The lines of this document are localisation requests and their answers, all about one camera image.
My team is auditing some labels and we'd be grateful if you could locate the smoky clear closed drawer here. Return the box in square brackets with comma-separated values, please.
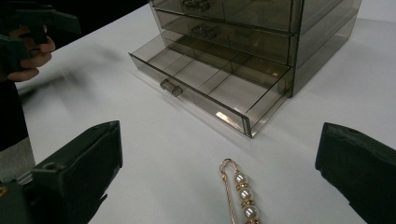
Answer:
[150, 0, 294, 34]
[154, 8, 293, 67]

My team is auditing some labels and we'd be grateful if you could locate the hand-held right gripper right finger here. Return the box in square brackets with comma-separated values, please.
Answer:
[315, 121, 396, 224]

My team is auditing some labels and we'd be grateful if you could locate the smoky clear drawer cabinet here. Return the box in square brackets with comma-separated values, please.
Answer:
[148, 0, 364, 99]

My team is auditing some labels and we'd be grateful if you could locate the gold pearl brooch pin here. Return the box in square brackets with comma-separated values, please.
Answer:
[219, 158, 262, 224]

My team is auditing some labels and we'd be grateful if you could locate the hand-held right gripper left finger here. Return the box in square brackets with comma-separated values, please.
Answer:
[30, 120, 123, 224]

